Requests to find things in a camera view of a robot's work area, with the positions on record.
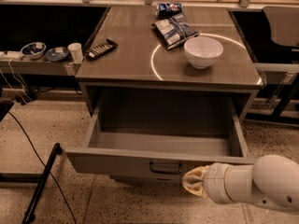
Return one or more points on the blue chip bag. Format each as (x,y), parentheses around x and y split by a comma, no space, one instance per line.
(174,30)

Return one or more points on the blue soda can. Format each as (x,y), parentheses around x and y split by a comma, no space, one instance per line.
(167,10)

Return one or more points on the white power strip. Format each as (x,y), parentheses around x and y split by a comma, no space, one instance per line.
(10,55)

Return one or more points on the grey chair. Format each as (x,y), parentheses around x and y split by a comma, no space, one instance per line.
(284,27)

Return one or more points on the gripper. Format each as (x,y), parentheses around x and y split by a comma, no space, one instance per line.
(216,181)

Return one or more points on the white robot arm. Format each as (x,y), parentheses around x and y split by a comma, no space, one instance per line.
(271,182)

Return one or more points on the black metal stand leg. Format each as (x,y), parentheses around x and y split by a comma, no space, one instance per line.
(29,215)

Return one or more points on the grey side shelf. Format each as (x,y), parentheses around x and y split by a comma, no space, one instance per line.
(39,67)

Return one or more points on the grey drawer cabinet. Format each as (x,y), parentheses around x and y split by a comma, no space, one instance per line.
(142,61)

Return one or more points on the small blue white bowl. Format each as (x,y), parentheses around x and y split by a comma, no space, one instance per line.
(33,50)

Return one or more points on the black drawer handle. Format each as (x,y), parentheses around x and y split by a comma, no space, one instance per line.
(165,168)

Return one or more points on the white paper cup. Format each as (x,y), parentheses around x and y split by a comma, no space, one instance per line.
(76,52)

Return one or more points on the black snack bar pack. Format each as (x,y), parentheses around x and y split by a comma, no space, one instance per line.
(100,50)

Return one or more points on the grey top drawer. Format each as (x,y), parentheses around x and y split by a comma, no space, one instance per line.
(138,139)

